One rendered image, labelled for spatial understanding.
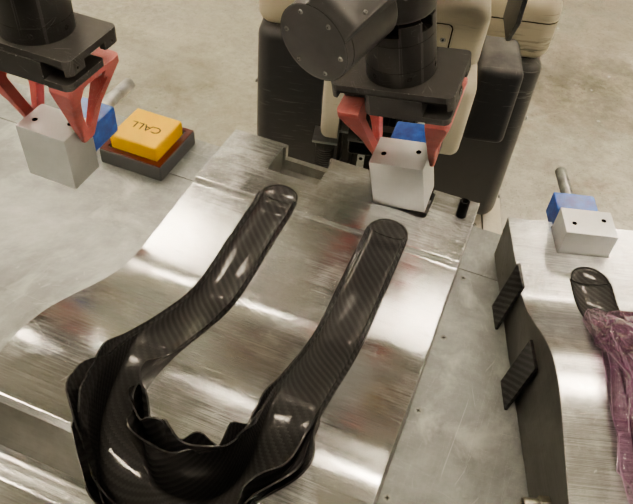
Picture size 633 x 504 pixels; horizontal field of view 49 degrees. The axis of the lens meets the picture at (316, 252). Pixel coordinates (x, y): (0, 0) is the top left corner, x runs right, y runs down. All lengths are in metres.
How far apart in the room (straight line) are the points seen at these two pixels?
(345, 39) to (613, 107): 2.31
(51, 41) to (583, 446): 0.49
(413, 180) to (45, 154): 0.32
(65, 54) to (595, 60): 2.59
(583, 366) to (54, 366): 0.38
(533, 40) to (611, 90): 1.50
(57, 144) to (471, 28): 0.61
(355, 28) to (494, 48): 0.81
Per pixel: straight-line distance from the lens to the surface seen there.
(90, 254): 0.74
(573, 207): 0.75
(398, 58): 0.54
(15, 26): 0.58
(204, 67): 2.56
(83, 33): 0.59
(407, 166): 0.61
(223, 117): 2.30
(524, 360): 0.62
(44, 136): 0.63
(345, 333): 0.56
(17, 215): 0.80
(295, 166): 0.72
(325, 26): 0.46
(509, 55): 1.23
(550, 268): 0.69
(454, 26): 1.03
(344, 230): 0.63
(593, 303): 0.69
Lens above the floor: 1.32
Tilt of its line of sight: 46 degrees down
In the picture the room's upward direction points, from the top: 6 degrees clockwise
